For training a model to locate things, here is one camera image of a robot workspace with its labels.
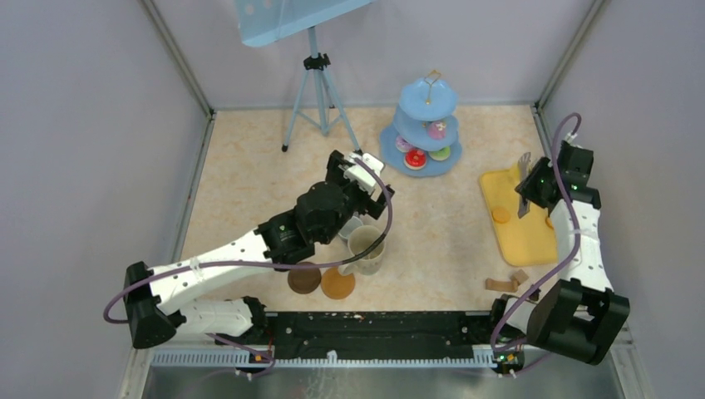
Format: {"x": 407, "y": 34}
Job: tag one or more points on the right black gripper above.
{"x": 527, "y": 189}

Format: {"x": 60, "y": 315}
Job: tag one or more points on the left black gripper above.
{"x": 336, "y": 174}

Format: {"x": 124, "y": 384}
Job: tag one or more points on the metal tongs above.
{"x": 523, "y": 164}

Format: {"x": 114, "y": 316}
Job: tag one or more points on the purple donut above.
{"x": 403, "y": 145}

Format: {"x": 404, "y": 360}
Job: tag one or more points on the red donut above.
{"x": 415, "y": 159}

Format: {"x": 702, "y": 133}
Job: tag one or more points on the green donut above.
{"x": 441, "y": 154}

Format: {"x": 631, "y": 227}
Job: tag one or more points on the pink cupcake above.
{"x": 437, "y": 130}

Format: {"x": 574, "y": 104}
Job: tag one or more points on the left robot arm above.
{"x": 161, "y": 302}

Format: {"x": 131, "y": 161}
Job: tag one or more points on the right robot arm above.
{"x": 581, "y": 315}

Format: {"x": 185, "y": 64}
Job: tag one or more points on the small grey-blue cup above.
{"x": 352, "y": 224}

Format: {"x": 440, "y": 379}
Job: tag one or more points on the yellow serving tray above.
{"x": 525, "y": 242}

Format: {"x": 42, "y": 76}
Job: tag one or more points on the blue three-tier cake stand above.
{"x": 427, "y": 99}

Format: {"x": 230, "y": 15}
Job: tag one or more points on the brown wooden blocks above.
{"x": 507, "y": 286}

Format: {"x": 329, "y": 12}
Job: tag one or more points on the blue tripod stand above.
{"x": 330, "y": 106}

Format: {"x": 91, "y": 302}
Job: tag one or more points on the orange-brown coaster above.
{"x": 337, "y": 286}

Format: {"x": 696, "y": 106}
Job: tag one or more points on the dark brown coaster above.
{"x": 305, "y": 279}

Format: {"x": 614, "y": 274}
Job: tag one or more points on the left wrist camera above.
{"x": 363, "y": 169}

